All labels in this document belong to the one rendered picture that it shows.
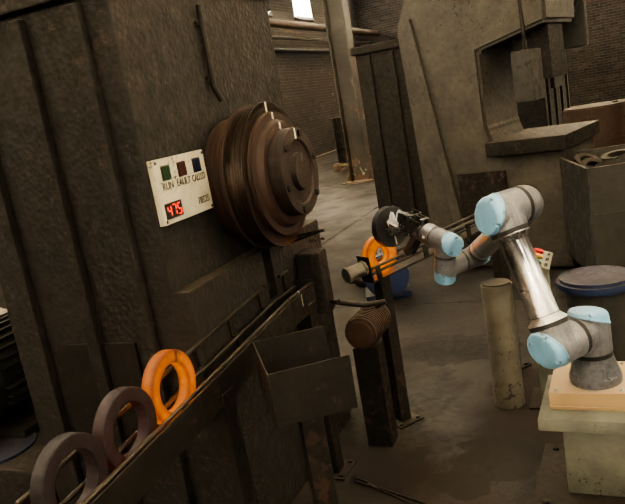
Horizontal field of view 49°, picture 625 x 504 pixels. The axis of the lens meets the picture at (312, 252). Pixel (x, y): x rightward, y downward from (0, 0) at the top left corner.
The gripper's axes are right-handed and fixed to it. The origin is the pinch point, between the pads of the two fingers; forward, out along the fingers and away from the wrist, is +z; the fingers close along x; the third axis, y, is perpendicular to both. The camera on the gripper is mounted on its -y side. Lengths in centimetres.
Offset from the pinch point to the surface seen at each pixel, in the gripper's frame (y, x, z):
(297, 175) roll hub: 30, 46, -10
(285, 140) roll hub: 41, 49, -8
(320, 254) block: -6.7, 29.4, 3.2
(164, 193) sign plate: 35, 91, -13
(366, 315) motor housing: -29.8, 18.2, -9.9
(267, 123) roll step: 45, 50, 0
